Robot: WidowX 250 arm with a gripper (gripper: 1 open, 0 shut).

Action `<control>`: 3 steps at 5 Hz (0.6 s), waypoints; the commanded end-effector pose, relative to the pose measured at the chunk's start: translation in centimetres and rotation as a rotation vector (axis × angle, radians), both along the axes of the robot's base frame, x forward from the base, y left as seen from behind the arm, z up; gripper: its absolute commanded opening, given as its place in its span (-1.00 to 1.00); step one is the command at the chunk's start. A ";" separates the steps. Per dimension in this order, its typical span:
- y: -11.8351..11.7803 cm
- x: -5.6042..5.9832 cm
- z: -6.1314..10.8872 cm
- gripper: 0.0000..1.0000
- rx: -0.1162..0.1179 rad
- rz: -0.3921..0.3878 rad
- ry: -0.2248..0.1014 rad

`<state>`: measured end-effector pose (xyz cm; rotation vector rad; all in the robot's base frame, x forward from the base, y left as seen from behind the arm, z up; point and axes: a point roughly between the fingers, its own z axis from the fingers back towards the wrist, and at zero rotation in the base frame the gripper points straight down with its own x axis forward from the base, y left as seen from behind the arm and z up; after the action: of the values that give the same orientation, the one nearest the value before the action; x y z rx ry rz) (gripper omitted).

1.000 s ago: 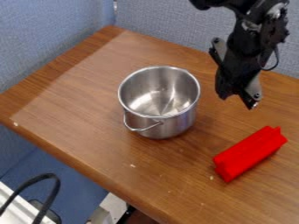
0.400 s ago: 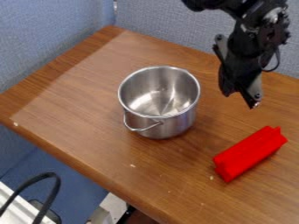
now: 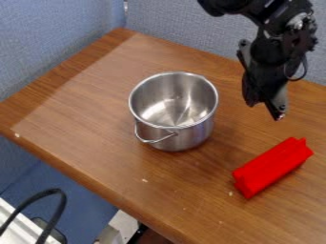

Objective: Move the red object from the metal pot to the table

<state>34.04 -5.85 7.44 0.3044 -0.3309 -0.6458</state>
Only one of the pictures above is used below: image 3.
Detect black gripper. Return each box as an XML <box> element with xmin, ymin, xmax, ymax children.
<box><xmin>237</xmin><ymin>39</ymin><xmax>287</xmax><ymax>121</ymax></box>

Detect metal pot with handle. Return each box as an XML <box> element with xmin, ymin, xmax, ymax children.
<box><xmin>128</xmin><ymin>71</ymin><xmax>219</xmax><ymax>152</ymax></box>

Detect red block object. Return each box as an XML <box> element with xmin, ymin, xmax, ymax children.
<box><xmin>231</xmin><ymin>137</ymin><xmax>313</xmax><ymax>198</ymax></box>

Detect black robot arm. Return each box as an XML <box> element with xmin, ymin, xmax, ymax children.
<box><xmin>198</xmin><ymin>0</ymin><xmax>318</xmax><ymax>121</ymax></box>

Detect black cable loop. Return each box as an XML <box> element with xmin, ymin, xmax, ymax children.
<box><xmin>0</xmin><ymin>188</ymin><xmax>68</xmax><ymax>244</ymax></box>

